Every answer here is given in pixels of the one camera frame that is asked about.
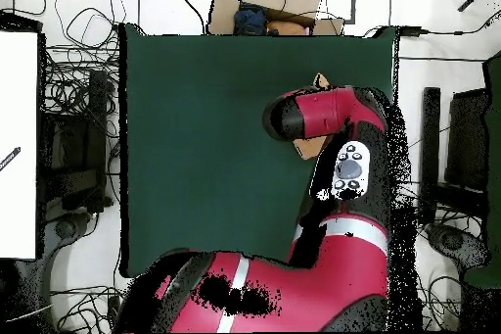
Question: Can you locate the tan terry towel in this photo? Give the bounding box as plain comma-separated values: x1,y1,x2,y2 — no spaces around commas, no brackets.
291,72,334,162

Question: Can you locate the dark blue garment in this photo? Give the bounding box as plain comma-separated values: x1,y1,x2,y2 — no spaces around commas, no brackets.
233,2,270,36

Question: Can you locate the black cable tangle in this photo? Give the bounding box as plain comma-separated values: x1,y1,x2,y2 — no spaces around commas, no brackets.
410,180,490,331
40,45,122,116

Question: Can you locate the dark green table cloth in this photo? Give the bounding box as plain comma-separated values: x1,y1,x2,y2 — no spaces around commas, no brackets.
118,22,398,278

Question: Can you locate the black equipment stand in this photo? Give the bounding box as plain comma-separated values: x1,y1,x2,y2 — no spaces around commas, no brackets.
38,69,115,217

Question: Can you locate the white panel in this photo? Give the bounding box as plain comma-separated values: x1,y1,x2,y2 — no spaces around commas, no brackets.
0,29,40,261

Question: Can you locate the black upright bar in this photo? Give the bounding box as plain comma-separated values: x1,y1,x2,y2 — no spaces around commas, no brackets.
417,86,442,226

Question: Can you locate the green cloth covered furniture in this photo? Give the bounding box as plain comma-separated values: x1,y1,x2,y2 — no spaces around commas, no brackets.
463,50,501,289

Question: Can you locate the orange garment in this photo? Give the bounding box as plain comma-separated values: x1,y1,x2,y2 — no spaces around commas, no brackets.
266,20,311,36

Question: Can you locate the black power adapter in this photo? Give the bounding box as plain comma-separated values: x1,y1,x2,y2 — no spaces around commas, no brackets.
397,24,425,37

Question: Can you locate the black marker pen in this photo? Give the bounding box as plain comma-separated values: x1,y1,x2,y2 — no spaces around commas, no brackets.
0,146,22,173

